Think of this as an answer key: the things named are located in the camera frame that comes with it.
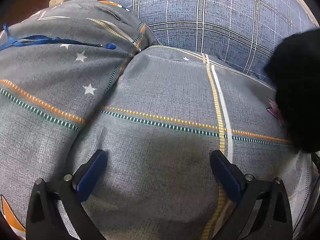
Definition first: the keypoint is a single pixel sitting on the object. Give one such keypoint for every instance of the grey star print quilt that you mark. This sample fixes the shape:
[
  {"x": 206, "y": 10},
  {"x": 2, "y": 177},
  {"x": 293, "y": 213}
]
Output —
[{"x": 160, "y": 90}]

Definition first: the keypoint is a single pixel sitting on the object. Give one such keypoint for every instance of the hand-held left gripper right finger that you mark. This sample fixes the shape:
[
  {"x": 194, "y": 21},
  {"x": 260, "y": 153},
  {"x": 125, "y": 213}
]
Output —
[{"x": 227, "y": 177}]

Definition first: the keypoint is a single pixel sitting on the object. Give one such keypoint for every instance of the blue plaid blanket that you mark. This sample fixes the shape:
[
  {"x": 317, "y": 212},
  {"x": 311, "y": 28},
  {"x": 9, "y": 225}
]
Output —
[{"x": 220, "y": 12}]

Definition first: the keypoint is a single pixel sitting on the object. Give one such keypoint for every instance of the black pants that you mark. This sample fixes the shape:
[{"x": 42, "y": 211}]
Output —
[{"x": 297, "y": 85}]

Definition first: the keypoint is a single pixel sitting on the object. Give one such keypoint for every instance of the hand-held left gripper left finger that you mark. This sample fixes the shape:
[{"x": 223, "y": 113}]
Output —
[{"x": 90, "y": 176}]

